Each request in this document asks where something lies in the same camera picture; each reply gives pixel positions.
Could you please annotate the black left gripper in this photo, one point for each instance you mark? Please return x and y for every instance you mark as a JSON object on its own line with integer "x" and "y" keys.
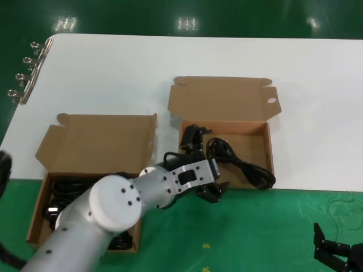
{"x": 202, "y": 155}

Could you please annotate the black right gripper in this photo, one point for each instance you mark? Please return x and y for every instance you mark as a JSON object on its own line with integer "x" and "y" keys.
{"x": 357, "y": 258}

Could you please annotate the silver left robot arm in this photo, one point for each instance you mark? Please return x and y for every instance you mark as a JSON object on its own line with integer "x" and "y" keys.
{"x": 113, "y": 198}

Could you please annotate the open brown cardboard box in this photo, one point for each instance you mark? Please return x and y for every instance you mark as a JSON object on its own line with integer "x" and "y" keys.
{"x": 93, "y": 141}
{"x": 227, "y": 96}

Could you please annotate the green table cloth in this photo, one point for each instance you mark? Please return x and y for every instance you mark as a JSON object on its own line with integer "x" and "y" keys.
{"x": 255, "y": 226}

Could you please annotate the silver metal binder clip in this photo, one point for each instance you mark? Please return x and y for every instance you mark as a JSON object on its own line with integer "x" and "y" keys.
{"x": 48, "y": 45}
{"x": 33, "y": 79}
{"x": 39, "y": 63}
{"x": 27, "y": 95}

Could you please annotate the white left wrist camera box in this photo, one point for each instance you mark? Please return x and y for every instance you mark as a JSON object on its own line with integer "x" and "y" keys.
{"x": 214, "y": 170}

